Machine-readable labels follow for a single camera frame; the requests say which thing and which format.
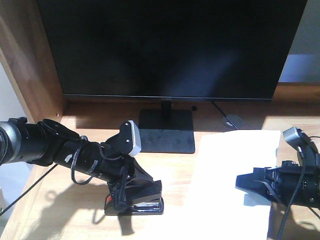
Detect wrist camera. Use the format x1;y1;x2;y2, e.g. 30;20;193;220
283;126;319;157
118;120;142;157

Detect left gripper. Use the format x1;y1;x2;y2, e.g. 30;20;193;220
53;136;134;185

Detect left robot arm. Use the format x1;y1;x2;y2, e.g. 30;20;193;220
0;117;141;185

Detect grey desk cable grommet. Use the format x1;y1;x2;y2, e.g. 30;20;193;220
222;114;244;130

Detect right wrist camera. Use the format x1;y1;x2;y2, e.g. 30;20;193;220
283;126;319;157

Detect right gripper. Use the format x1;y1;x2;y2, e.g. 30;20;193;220
235;152;320;209

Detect black monitor cable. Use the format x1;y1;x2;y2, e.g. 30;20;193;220
211;101;240;131

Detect black stapler with orange tab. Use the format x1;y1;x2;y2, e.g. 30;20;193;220
103;157;165;216

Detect wooden desk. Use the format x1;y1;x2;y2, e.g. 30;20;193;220
0;0;320;240

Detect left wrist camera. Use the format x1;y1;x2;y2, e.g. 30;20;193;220
118;120;142;157

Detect white paper sheet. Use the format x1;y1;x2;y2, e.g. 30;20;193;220
117;129;282;240

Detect black computer monitor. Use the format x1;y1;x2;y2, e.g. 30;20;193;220
37;0;307;101

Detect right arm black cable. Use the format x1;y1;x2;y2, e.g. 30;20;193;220
276;147;307;240

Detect black monitor stand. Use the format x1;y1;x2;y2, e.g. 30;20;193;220
138;101;196;154

